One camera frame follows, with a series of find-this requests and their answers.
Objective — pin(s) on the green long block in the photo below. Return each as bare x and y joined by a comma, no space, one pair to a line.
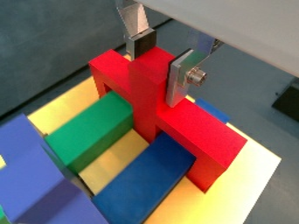
84,137

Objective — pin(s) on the blue long block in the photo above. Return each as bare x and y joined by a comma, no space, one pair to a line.
133,194

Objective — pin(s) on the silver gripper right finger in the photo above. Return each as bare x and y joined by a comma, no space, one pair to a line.
184,68

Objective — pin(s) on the red cross-shaped block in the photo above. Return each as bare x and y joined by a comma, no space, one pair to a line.
139,81

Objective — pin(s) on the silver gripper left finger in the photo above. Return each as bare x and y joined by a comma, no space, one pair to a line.
140,36

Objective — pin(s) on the purple cross-shaped block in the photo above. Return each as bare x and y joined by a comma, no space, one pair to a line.
36,192

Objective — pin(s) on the black block holder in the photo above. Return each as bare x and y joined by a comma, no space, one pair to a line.
287,101

